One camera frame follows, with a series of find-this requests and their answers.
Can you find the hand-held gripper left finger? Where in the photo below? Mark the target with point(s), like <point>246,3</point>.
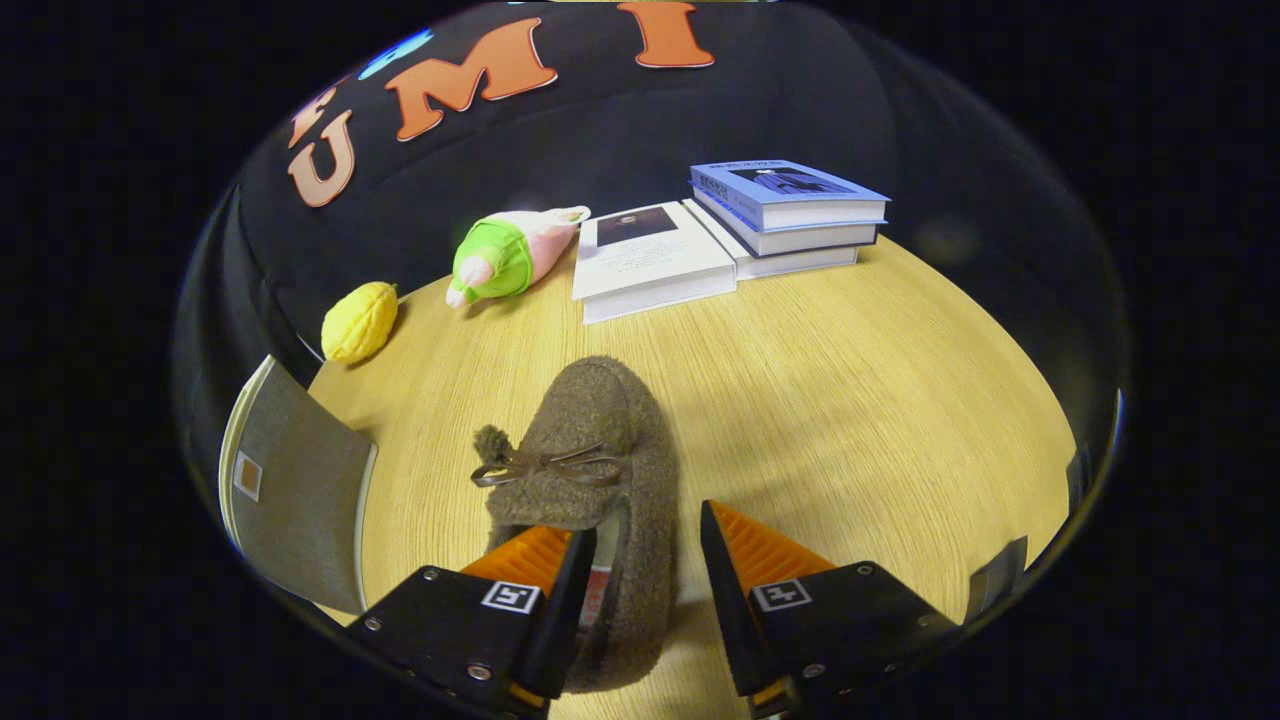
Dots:
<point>565,620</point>

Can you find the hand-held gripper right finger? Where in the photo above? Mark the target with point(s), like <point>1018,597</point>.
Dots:
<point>725,600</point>

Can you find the brown fuzzy shoe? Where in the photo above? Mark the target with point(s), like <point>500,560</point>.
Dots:
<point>590,420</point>

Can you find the grey fabric storage box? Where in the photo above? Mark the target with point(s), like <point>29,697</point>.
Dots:
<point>300,490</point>

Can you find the white book with blue spine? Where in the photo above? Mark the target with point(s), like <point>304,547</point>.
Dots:
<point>800,264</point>

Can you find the yellow plush toy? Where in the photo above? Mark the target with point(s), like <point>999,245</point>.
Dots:
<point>358,322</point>

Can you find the green and pink plush toy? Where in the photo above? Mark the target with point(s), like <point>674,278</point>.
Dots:
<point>495,262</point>

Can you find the blue and white book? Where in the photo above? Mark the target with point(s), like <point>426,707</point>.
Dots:
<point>810,238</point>

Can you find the black backdrop cloth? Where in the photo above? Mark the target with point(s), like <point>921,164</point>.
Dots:
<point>600,130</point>

